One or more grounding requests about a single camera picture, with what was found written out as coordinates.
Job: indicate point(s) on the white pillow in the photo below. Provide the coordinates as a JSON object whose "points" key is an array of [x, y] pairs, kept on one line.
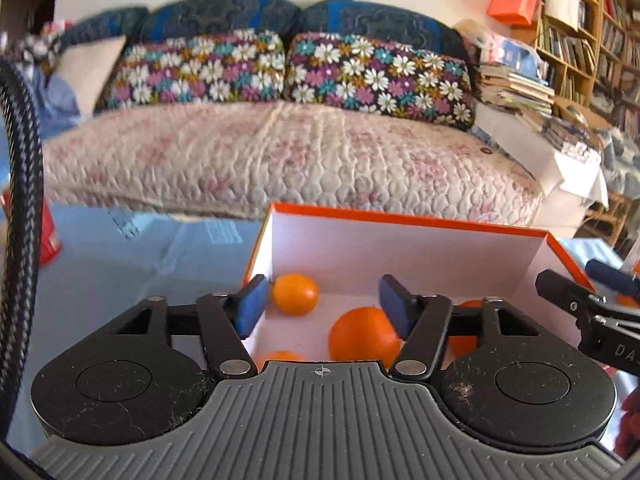
{"points": [[86, 69]]}

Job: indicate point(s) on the blue striped bedsheet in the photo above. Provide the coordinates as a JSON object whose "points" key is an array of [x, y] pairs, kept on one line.
{"points": [[56, 104]]}

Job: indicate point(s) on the orange paper bag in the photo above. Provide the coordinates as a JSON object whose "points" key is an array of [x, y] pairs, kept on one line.
{"points": [[513, 12]]}

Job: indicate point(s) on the quilted sofa cover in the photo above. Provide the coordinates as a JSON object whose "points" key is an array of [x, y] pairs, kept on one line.
{"points": [[235, 160]]}

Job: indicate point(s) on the lone small tangerine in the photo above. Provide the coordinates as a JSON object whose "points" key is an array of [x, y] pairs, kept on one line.
{"points": [[295, 294]]}

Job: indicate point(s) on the orange cardboard box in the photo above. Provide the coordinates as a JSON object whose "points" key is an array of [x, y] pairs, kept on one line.
{"points": [[346, 253]]}

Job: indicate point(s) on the wicker armchair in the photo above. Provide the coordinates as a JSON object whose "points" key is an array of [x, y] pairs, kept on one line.
{"points": [[620, 171]]}

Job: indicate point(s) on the left floral cushion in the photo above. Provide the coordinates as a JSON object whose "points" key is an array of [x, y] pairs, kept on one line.
{"points": [[245, 65]]}

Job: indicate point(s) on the blue tablecloth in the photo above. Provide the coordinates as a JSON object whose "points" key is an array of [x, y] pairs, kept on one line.
{"points": [[100, 272]]}

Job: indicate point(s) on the wooden bookshelf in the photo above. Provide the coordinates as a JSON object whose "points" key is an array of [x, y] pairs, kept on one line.
{"points": [[590, 57]]}

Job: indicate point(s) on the floral cushion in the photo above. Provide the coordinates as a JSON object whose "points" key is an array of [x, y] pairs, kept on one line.
{"points": [[245, 65], [359, 73]]}

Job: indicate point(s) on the red soda can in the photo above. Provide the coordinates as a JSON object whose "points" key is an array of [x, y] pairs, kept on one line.
{"points": [[50, 245]]}

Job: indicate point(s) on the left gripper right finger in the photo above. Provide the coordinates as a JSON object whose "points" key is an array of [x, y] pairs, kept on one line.
{"points": [[421, 322]]}

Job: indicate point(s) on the right floral cushion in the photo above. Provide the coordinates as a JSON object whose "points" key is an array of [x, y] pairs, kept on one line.
{"points": [[359, 73]]}

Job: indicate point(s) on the dark blue sofa backrest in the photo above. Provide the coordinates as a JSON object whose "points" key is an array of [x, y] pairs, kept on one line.
{"points": [[188, 18]]}

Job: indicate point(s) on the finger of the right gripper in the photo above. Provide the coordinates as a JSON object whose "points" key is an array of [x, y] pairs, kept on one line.
{"points": [[619, 281]]}

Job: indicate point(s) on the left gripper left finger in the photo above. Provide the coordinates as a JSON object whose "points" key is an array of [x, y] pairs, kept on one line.
{"points": [[225, 322]]}

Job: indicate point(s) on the small tangerine by box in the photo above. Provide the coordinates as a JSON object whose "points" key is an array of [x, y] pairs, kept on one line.
{"points": [[279, 355]]}

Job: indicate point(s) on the stack of books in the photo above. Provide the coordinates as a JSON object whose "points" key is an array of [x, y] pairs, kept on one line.
{"points": [[508, 76]]}

